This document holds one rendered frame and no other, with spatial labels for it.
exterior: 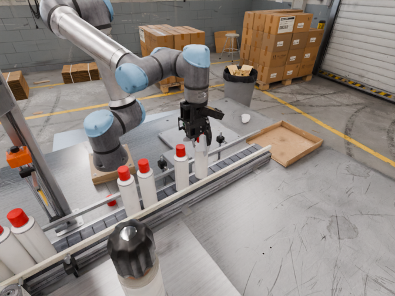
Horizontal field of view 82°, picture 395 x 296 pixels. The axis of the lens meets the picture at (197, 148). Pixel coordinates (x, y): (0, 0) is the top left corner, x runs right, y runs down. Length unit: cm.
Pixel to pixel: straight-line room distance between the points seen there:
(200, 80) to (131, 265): 48
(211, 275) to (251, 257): 16
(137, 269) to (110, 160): 64
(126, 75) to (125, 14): 539
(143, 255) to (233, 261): 41
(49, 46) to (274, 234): 571
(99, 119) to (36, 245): 47
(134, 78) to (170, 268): 52
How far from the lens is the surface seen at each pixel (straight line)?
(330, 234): 95
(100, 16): 96
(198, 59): 65
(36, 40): 603
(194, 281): 71
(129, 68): 62
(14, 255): 78
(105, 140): 97
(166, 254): 75
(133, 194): 75
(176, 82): 409
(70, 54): 604
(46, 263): 80
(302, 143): 134
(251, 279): 78
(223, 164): 101
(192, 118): 72
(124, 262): 45
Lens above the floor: 153
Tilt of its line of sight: 36 degrees down
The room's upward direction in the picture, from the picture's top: straight up
